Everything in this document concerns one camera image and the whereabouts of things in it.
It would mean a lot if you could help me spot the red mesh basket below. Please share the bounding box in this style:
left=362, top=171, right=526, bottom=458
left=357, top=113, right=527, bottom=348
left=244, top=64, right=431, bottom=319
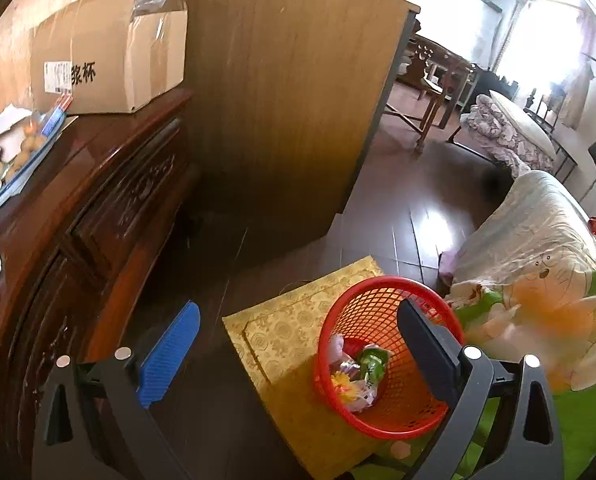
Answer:
left=313, top=275, right=466, bottom=441

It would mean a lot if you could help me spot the light wooden cabinet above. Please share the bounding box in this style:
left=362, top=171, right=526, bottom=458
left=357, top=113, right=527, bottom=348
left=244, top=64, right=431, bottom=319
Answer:
left=158, top=0, right=421, bottom=238

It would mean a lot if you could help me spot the folded floral quilt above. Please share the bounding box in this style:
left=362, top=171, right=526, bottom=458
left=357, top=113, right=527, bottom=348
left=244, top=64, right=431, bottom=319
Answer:
left=459, top=102, right=554, bottom=178

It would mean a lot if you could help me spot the yellow brocade cushion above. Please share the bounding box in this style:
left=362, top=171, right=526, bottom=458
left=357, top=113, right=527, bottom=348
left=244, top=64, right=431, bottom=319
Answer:
left=222, top=256, right=409, bottom=480

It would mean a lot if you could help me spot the cardboard box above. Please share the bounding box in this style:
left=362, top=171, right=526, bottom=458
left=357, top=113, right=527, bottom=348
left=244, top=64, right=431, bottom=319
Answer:
left=29, top=0, right=189, bottom=116

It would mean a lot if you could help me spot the pink snack wrapper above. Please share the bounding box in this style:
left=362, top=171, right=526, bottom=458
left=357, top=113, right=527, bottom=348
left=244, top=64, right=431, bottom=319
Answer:
left=328, top=332, right=361, bottom=367

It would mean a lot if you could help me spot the dark carved wooden sideboard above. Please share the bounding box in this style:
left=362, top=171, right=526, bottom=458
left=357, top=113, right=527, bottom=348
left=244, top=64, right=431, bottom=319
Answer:
left=0, top=87, right=201, bottom=480

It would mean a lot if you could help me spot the carved wooden chair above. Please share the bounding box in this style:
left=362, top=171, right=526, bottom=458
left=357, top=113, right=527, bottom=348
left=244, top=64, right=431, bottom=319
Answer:
left=385, top=35, right=451, bottom=153

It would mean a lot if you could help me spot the brown wooden table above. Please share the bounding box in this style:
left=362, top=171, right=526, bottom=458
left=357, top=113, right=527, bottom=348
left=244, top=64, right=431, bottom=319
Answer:
left=418, top=35, right=481, bottom=128

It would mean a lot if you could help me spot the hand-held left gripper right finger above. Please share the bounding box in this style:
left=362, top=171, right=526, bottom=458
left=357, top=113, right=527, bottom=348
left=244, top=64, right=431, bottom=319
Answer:
left=396, top=298, right=565, bottom=480

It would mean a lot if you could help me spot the yellow plastic wrapper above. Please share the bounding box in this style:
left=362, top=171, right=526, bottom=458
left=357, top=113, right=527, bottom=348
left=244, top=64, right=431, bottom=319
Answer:
left=330, top=370, right=361, bottom=403

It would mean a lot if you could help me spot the green snack wrapper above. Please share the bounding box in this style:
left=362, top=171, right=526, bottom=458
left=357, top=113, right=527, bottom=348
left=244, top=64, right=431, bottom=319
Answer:
left=355, top=345, right=391, bottom=386

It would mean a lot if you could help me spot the blue rimmed food tray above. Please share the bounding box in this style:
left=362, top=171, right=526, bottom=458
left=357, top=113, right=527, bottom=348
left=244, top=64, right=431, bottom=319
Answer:
left=0, top=105, right=68, bottom=223

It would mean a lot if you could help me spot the white pillow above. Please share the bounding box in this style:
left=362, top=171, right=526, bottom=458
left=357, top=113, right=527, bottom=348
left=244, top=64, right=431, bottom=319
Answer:
left=488, top=89, right=558, bottom=161

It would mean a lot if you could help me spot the cartoon printed bed blanket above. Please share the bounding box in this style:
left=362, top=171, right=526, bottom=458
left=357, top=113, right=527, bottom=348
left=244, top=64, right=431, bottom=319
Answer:
left=368, top=170, right=596, bottom=480

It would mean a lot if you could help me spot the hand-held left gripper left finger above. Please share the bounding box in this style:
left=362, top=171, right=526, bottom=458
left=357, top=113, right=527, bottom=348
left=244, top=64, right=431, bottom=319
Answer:
left=30, top=301, right=200, bottom=480

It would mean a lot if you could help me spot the pink slipper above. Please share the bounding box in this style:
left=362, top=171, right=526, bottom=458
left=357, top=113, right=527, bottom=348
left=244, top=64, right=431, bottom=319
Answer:
left=437, top=250, right=461, bottom=281

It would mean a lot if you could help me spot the beige hanging garment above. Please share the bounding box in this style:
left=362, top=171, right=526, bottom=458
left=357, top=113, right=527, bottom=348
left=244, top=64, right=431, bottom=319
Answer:
left=563, top=62, right=596, bottom=128

